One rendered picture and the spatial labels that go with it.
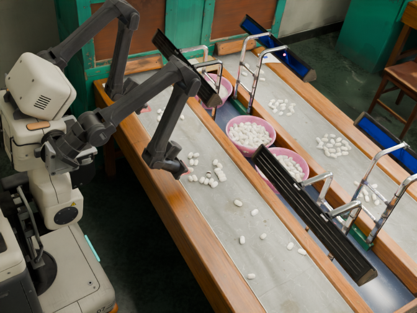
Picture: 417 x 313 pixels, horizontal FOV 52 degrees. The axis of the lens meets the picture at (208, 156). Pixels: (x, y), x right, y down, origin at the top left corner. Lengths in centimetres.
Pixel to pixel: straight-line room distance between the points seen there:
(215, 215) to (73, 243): 83
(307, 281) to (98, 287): 100
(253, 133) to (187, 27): 78
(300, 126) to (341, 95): 180
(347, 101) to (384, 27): 82
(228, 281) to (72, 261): 92
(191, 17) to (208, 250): 144
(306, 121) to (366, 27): 230
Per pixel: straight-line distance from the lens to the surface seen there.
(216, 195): 194
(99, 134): 144
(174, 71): 147
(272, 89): 265
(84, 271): 225
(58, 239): 238
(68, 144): 145
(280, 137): 229
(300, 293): 174
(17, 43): 325
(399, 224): 213
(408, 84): 373
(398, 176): 232
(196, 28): 268
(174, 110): 159
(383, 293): 196
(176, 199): 187
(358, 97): 425
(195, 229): 178
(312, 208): 151
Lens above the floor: 219
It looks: 44 degrees down
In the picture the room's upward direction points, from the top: 8 degrees clockwise
